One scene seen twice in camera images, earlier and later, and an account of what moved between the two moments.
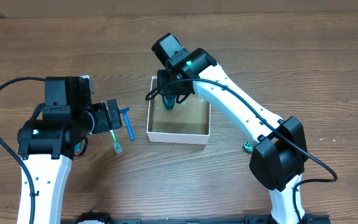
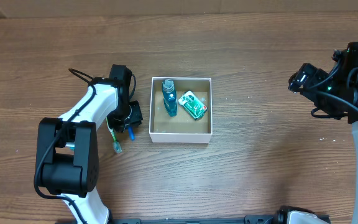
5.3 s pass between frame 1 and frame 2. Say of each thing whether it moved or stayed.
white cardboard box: stayed
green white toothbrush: stayed
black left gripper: moved
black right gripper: moved
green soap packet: moved
